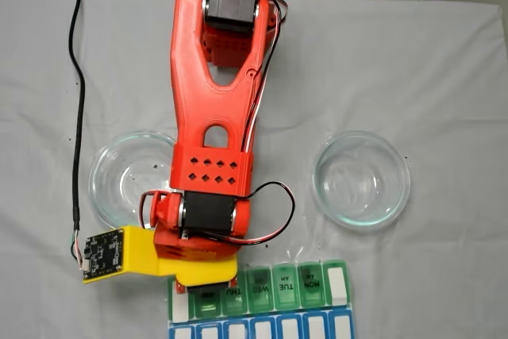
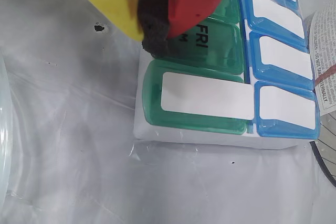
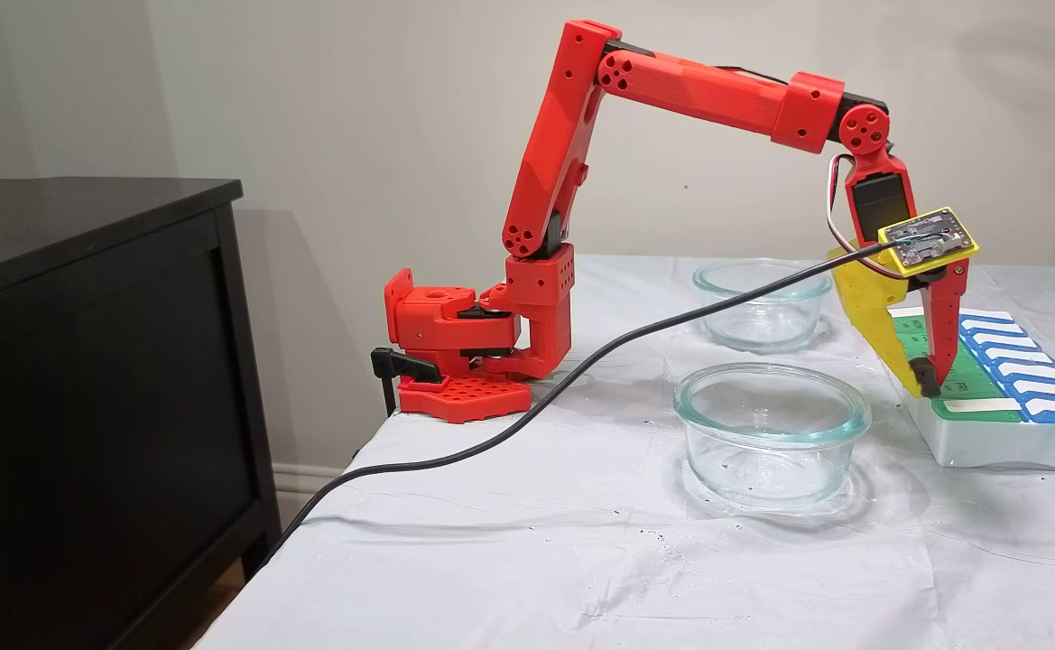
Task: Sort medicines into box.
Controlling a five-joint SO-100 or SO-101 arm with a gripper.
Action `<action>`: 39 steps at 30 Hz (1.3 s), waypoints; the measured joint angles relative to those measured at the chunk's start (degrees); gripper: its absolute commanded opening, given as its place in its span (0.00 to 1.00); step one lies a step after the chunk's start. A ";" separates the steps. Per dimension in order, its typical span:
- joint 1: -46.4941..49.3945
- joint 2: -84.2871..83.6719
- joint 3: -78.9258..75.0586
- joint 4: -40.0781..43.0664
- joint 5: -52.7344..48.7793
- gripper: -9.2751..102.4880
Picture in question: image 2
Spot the clear glass bowl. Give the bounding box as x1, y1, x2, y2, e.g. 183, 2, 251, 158
0, 50, 14, 198

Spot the clear bottle with printed label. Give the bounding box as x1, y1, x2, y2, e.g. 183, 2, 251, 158
304, 0, 336, 187

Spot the white tablecloth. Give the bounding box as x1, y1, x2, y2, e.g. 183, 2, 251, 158
0, 0, 336, 224

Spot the weekly pill organizer box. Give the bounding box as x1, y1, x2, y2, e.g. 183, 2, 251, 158
133, 0, 321, 151

